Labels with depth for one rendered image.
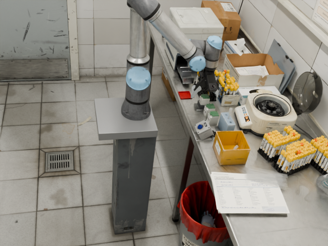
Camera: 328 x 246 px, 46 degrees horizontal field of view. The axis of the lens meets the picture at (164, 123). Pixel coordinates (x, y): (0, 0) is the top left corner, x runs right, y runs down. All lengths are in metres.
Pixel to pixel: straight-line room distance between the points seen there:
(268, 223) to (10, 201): 1.77
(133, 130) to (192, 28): 0.76
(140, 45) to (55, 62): 1.96
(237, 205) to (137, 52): 0.85
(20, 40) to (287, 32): 2.28
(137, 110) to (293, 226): 0.88
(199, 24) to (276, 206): 1.16
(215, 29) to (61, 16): 1.62
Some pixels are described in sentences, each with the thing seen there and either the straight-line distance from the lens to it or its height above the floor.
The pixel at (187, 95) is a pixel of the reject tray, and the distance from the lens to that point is 2.21.
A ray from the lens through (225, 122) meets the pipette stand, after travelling 1.93.
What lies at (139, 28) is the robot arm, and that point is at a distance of 1.85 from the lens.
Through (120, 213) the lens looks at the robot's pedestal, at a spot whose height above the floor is 0.21.
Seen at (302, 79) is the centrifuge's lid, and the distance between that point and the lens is 2.18.
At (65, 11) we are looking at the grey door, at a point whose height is 0.70.
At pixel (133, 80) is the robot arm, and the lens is 1.82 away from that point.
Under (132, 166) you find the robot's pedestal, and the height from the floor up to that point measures 0.61.
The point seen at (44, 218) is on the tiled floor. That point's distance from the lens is 2.69.
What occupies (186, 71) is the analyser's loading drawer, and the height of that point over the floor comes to 0.95.
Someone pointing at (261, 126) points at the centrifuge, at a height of 0.94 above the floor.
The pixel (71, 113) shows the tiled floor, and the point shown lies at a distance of 3.44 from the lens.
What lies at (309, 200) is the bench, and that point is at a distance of 1.83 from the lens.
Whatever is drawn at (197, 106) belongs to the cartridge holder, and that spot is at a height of 0.89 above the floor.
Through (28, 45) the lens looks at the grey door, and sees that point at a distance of 3.68.
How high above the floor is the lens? 2.13
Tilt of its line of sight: 39 degrees down
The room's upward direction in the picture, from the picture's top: 8 degrees clockwise
